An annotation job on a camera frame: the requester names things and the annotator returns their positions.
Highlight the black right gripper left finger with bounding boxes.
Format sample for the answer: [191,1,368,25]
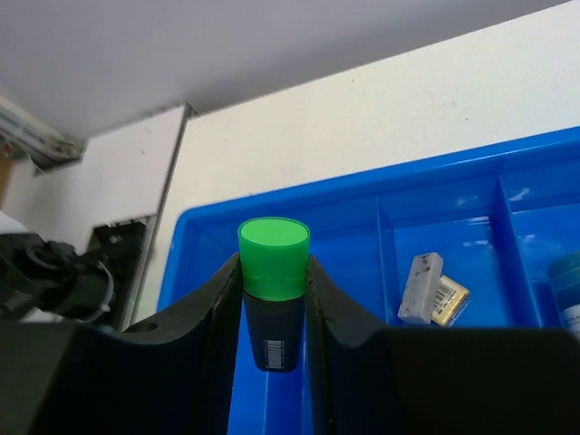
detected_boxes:
[1,256,242,434]

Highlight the grey eraser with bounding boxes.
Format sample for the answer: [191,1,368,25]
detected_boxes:
[398,252,443,325]

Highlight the green cap highlighter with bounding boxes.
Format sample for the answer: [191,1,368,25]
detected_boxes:
[237,217,310,372]

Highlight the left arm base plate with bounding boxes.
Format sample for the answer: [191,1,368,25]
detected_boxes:
[87,217,152,331]

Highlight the blue gel jar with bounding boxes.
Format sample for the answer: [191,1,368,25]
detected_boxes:
[547,252,579,339]

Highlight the blue compartment tray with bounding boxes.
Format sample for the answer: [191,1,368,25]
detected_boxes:
[159,128,579,434]

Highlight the small tan wooden block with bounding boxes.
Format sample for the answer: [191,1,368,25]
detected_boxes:
[431,275,470,327]

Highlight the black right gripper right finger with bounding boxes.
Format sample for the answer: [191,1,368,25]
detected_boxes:
[305,259,579,434]

